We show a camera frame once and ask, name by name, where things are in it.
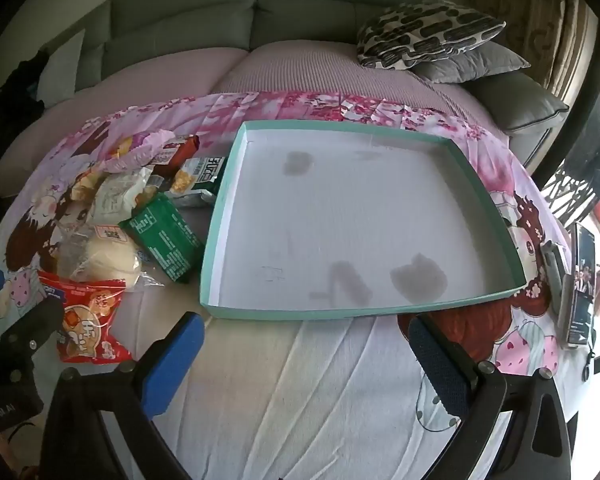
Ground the beige patterned curtain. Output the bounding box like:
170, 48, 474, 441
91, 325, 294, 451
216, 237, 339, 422
467, 0, 598, 106

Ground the black clothing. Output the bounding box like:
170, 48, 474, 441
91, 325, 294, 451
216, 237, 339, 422
0, 50, 48, 226

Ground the shallow teal cardboard box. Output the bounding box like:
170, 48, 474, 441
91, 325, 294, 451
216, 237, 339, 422
200, 120, 528, 322

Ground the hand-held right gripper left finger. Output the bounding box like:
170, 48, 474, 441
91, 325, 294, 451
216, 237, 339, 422
40, 311, 206, 480

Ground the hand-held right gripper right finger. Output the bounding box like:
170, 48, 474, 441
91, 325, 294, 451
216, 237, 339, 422
407, 314, 573, 480

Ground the pink printed blanket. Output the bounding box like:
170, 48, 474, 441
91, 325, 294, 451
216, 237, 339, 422
0, 91, 593, 480

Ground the black and white patterned pillow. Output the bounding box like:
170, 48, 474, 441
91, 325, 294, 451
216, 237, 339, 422
356, 0, 507, 70

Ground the green sofa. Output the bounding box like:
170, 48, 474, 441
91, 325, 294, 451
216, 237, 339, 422
0, 0, 571, 221

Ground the black metal railing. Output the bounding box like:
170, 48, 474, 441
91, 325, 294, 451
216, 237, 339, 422
540, 160, 600, 226

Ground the brown biscuit packet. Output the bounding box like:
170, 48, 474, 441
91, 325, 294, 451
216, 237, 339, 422
152, 135, 201, 166

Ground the grey pillow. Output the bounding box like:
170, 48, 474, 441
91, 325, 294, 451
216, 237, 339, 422
415, 40, 531, 85

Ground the green and white snack packet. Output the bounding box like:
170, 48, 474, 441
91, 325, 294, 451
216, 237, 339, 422
167, 156, 227, 207

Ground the red snack packet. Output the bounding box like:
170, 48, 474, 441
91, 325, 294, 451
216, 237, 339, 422
39, 270, 133, 365

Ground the bun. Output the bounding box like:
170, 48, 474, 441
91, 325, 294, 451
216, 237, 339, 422
55, 225, 163, 293

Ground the grey device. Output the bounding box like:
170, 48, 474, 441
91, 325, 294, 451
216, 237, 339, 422
540, 241, 568, 311

